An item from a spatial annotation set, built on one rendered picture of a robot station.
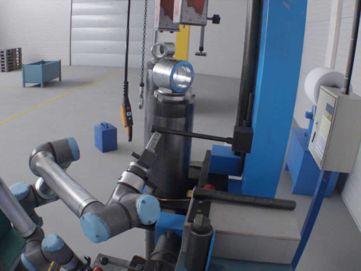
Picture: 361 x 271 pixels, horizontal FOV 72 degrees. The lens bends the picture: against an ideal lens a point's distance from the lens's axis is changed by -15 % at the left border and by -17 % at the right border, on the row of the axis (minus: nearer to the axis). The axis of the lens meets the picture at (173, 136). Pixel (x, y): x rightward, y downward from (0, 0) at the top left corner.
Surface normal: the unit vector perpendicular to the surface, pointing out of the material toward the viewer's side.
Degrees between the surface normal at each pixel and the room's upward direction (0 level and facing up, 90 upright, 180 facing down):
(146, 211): 66
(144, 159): 51
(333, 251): 0
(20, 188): 5
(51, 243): 19
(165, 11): 90
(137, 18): 90
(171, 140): 90
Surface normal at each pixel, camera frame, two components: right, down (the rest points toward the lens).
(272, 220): 0.06, -0.93
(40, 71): -0.15, 0.35
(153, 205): 0.72, -0.12
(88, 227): -0.66, 0.23
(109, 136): 0.61, 0.32
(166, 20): 0.24, 0.37
